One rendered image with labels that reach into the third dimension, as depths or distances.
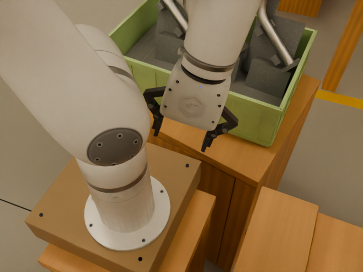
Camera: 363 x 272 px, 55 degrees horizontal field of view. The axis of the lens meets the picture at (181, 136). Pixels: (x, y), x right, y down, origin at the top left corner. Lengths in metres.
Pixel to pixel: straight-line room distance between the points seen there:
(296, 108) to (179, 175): 0.55
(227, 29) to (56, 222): 0.56
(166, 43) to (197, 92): 0.72
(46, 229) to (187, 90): 0.46
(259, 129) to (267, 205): 0.28
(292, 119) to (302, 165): 0.92
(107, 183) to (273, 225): 0.42
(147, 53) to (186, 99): 0.77
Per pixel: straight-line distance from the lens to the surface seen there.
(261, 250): 0.82
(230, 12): 0.47
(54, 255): 0.90
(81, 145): 0.44
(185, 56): 0.53
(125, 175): 0.59
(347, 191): 2.10
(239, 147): 1.10
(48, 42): 0.39
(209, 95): 0.55
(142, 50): 1.33
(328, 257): 0.88
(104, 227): 0.79
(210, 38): 0.49
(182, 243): 0.86
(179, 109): 0.58
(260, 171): 1.05
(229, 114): 0.60
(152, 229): 0.78
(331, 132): 2.33
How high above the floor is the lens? 1.65
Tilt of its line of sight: 51 degrees down
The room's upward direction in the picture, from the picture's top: straight up
